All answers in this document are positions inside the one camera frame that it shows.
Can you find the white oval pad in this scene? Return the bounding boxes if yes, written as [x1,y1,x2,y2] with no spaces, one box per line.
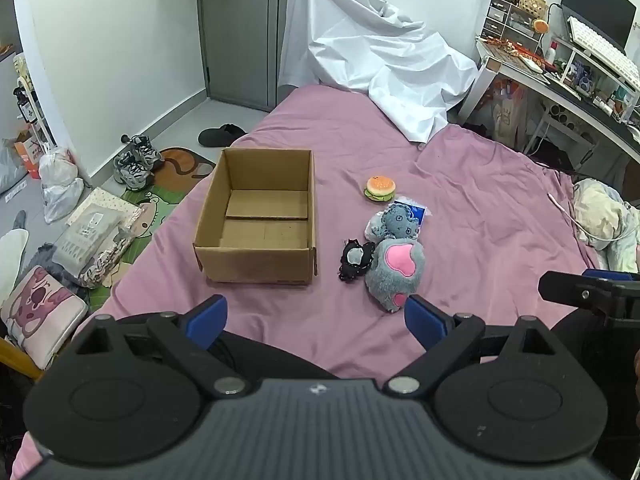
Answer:
[0,210,31,302]

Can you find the person's dark pants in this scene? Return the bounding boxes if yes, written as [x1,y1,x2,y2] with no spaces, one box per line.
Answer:
[212,310,640,473]

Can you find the printed tote bag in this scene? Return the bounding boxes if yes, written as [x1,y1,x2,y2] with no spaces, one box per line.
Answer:
[487,80,529,144]

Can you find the brown cardboard box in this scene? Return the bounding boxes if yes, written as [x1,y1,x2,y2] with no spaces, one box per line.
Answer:
[192,147,319,286]

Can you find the pink cartoon cushion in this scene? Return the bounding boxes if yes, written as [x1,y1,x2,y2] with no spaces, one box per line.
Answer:
[0,265,89,369]

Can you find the small drawer organizer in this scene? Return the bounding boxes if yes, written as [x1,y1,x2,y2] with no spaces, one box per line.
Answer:
[480,0,539,42]

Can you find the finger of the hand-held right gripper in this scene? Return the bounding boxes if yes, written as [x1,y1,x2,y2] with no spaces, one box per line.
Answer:
[538,268,640,319]

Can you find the clear crumpled plastic bag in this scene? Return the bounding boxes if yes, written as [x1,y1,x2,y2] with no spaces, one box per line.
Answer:
[42,177,85,225]

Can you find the black slipper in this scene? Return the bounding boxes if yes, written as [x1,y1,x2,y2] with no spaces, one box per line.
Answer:
[198,123,247,149]

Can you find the grey plastic bag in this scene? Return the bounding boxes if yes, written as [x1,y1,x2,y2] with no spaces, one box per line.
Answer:
[0,137,29,194]

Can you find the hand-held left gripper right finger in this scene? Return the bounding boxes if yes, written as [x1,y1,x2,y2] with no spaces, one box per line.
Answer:
[383,294,567,397]

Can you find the white storage rack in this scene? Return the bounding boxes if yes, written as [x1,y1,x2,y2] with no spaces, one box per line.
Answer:
[12,52,56,149]

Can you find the white plastic bag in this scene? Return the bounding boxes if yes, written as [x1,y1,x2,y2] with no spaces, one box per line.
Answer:
[39,149,79,184]

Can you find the dark spray bottle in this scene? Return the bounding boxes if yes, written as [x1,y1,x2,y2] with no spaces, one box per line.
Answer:
[14,87,39,124]

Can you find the beige crumpled blanket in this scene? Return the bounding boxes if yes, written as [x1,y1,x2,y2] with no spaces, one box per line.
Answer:
[571,178,640,274]

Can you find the white cloth cover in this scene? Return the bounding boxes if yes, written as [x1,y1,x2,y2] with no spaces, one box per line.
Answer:
[276,0,480,145]

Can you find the blue-grey plush doll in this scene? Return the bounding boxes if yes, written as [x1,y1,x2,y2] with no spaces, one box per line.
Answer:
[370,206,422,242]

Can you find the white keyboard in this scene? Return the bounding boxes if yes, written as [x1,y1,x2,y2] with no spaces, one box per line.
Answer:
[567,16,640,92]

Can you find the black lace cloth item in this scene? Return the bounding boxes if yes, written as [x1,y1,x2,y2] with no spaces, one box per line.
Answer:
[339,239,377,284]

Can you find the floral patterned package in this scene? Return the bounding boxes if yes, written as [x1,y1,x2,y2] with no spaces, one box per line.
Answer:
[75,227,138,289]

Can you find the cream dotted package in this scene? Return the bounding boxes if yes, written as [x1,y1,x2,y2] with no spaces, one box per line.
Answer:
[67,187,144,229]

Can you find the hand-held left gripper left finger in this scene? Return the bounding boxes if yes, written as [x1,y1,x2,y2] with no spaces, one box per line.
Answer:
[70,294,252,400]

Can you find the white monitor riser shelf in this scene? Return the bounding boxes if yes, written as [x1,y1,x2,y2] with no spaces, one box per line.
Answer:
[550,35,640,124]

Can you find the black monitor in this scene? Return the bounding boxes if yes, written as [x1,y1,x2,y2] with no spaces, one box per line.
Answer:
[561,0,638,54]

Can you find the grey paw plush toy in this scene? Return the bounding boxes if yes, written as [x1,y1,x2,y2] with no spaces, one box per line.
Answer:
[364,237,427,314]

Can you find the burger plush toy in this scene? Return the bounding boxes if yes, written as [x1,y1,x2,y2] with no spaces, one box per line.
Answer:
[363,175,398,205]

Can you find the dark grey fuzzy rug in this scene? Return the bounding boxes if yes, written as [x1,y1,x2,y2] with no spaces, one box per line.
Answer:
[19,242,92,312]

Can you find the grey door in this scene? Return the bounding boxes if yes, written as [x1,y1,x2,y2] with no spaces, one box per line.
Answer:
[196,0,341,113]

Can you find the clear package with grey cloth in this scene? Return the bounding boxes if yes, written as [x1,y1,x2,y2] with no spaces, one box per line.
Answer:
[52,209,124,279]

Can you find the orange and white carton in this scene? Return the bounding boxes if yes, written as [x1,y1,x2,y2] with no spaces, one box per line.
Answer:
[14,130,44,180]

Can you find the white desk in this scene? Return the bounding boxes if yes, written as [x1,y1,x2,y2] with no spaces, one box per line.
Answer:
[457,39,640,162]

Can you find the cartoon floor mat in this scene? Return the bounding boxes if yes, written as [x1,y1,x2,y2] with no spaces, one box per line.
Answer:
[119,147,217,231]

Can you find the white cable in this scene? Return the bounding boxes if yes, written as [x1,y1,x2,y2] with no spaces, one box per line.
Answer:
[547,192,592,242]

